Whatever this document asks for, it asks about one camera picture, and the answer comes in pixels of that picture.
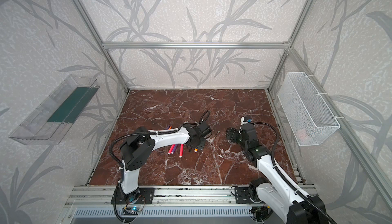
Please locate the clear plastic wall tray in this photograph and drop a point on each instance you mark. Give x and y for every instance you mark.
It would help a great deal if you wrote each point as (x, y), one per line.
(53, 118)

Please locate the purple marker pen lower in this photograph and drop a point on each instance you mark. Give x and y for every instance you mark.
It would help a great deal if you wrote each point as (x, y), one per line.
(174, 148)

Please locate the pink object in basket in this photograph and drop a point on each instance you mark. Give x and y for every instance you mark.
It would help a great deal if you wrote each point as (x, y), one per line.
(302, 135)

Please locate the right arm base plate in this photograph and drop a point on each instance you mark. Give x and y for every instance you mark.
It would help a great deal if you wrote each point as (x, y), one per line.
(244, 196)

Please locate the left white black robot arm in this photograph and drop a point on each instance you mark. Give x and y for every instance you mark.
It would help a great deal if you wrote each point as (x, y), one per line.
(132, 151)

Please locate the red pink marker pen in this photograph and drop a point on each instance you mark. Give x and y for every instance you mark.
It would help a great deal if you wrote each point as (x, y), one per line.
(181, 151)

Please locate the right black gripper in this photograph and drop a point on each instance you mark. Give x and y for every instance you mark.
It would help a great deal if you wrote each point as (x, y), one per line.
(232, 135)

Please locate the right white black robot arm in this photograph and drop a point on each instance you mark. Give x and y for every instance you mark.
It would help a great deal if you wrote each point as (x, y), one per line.
(276, 188)

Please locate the green circuit board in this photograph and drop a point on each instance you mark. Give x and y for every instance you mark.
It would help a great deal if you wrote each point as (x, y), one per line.
(131, 211)

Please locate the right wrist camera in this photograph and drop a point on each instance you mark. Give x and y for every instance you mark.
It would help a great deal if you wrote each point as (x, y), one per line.
(246, 120)

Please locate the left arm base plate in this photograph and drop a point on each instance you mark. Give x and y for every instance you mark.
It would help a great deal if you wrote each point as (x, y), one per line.
(139, 196)

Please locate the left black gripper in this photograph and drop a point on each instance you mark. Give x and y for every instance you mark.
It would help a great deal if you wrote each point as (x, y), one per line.
(197, 142)

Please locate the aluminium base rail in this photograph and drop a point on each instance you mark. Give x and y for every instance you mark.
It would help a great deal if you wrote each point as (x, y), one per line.
(163, 196)

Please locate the white wire mesh basket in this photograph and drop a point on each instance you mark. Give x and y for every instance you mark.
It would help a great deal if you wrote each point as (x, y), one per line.
(305, 108)

